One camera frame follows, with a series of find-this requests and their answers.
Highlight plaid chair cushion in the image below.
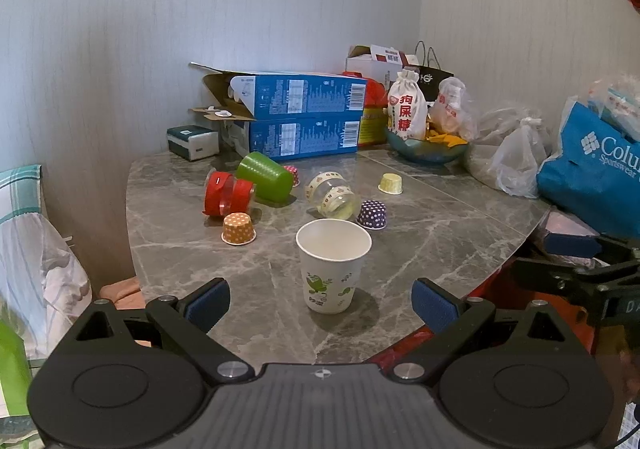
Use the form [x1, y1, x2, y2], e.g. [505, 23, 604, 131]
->
[0, 163, 50, 230]

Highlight pink cloth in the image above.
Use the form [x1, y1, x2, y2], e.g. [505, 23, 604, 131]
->
[98, 276, 147, 310]

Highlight yellow small paper cup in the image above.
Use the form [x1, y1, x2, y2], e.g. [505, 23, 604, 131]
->
[377, 172, 404, 195]

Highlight clear cup with patterned bands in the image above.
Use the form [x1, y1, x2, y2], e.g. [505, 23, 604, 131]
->
[304, 170, 359, 220]

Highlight green bag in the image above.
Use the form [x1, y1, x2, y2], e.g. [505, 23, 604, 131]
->
[0, 319, 33, 420]

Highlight blue glass bowl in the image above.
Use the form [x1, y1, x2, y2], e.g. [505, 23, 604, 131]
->
[384, 126, 471, 166]

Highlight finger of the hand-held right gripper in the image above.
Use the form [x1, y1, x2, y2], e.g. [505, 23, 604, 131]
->
[512, 257, 607, 303]
[544, 230, 640, 261]

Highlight blue cardboard box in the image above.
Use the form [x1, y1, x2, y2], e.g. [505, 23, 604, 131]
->
[187, 105, 366, 165]

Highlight white cloth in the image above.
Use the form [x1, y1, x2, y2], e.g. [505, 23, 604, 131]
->
[0, 212, 93, 362]

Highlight blue cardboard box open flaps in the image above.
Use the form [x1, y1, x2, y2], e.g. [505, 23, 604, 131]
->
[189, 62, 369, 122]

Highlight blue shopping bag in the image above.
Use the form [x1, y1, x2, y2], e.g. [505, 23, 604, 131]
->
[536, 98, 640, 241]

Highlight black paper bag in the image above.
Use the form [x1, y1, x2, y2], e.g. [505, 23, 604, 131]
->
[413, 40, 456, 91]

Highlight white and red cardboard box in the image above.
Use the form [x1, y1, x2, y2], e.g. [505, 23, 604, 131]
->
[344, 44, 422, 91]

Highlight crumpled clear plastic bag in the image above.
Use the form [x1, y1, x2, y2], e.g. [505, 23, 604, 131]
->
[464, 103, 557, 200]

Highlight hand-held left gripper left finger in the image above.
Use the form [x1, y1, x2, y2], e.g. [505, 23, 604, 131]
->
[60, 278, 256, 385]

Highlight green plastic cup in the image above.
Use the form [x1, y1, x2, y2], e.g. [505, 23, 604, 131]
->
[236, 151, 295, 203]

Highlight white drawstring pouch red print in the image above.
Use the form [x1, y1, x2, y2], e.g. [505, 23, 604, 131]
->
[386, 68, 430, 140]

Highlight small white and green box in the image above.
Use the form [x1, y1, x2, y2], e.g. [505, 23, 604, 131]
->
[166, 124, 221, 162]

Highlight white paper cup green print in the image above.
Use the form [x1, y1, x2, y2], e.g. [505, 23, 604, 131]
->
[295, 218, 373, 315]

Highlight clear cup with red bands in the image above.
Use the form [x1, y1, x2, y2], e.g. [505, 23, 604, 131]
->
[202, 169, 257, 220]

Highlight orange polka dot paper cup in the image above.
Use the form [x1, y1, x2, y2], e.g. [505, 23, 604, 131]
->
[221, 212, 257, 246]

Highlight person's right forearm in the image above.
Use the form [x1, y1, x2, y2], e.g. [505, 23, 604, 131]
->
[595, 326, 640, 430]

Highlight red and yellow tin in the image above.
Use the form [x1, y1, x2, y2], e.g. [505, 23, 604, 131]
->
[343, 72, 392, 148]

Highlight clear plastic snack bag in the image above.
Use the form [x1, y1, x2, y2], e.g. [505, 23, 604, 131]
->
[426, 76, 477, 141]

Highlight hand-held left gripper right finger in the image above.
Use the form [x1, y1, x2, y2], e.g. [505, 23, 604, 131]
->
[387, 277, 583, 384]

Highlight clear plastic wrapped packages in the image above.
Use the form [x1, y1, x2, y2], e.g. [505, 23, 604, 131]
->
[584, 73, 640, 132]

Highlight purple polka dot paper cup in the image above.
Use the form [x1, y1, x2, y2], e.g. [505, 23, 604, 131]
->
[356, 200, 389, 231]

